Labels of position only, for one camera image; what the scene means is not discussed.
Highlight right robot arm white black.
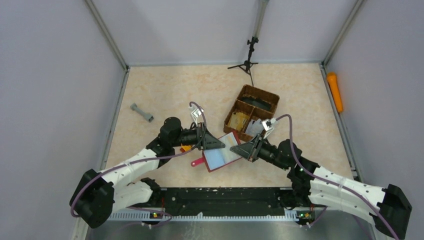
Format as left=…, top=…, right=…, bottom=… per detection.
left=230, top=135, right=412, bottom=240

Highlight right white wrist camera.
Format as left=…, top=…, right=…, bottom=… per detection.
left=261, top=118, right=277, bottom=139

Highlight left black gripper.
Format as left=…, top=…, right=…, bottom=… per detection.
left=171, top=122, right=225, bottom=151

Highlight brown wicker divided basket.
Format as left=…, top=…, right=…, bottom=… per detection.
left=223, top=84, right=280, bottom=142

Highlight gold card in basket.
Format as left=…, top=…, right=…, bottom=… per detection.
left=227, top=112, right=249, bottom=131

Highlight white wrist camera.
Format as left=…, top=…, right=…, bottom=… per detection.
left=261, top=118, right=277, bottom=139
left=189, top=105, right=204, bottom=126

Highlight black item in basket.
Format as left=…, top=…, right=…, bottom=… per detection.
left=241, top=96, right=272, bottom=112

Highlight gold credit card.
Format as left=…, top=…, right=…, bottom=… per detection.
left=219, top=132, right=240, bottom=164

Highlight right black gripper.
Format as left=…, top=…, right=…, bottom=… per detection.
left=230, top=133, right=289, bottom=171

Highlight grey plastic connector piece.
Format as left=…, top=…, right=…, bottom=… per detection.
left=130, top=103, right=154, bottom=123

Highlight light blue card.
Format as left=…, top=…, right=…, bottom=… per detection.
left=204, top=134, right=242, bottom=171

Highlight white perforated cable duct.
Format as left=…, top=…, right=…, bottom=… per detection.
left=108, top=209, right=299, bottom=222

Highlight orange flashlight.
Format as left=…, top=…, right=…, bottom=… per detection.
left=326, top=72, right=344, bottom=113

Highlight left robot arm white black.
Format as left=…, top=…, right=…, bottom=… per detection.
left=69, top=117, right=226, bottom=229

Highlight silver cards in basket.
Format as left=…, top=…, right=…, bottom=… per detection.
left=245, top=119, right=264, bottom=137

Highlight black mini tripod stand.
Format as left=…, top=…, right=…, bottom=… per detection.
left=227, top=36, right=259, bottom=87

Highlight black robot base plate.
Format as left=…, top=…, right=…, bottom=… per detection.
left=136, top=187, right=311, bottom=217

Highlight yellow toy block car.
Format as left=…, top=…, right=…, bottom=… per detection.
left=180, top=145, right=192, bottom=153

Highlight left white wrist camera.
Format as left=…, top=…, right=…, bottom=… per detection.
left=189, top=105, right=204, bottom=126

